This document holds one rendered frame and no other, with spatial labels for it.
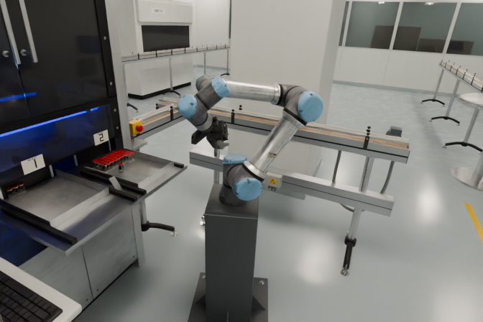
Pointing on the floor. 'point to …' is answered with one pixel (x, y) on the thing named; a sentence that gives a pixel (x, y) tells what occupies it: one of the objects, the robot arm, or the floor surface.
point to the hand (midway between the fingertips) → (221, 144)
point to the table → (473, 100)
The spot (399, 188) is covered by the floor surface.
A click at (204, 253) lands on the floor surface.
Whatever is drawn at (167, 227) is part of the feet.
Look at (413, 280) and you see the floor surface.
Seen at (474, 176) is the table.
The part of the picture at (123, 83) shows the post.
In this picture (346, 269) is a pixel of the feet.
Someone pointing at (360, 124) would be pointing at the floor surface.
